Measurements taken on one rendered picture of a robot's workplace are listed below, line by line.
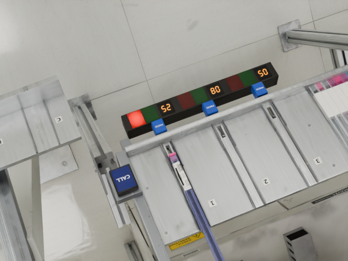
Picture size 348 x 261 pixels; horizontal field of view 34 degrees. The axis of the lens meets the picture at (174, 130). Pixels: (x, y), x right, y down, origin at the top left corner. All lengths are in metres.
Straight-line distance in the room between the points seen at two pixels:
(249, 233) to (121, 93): 0.70
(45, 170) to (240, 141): 0.87
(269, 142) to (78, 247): 0.98
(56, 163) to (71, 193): 0.11
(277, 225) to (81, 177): 0.74
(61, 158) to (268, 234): 0.76
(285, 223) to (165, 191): 0.40
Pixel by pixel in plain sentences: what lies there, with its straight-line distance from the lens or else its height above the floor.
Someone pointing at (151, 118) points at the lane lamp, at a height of 0.67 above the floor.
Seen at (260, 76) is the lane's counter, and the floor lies 0.66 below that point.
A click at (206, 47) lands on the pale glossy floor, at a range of 1.86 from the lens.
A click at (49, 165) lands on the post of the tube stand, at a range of 1.83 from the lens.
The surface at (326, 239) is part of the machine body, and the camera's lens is 1.44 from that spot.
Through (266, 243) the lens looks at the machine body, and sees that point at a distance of 1.37.
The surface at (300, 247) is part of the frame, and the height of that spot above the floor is 0.66.
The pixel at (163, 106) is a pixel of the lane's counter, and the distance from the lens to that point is 1.16.
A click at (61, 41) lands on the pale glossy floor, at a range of 1.78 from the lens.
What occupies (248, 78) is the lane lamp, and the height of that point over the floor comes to 0.66.
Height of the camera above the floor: 1.77
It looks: 72 degrees down
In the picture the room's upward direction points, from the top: 130 degrees clockwise
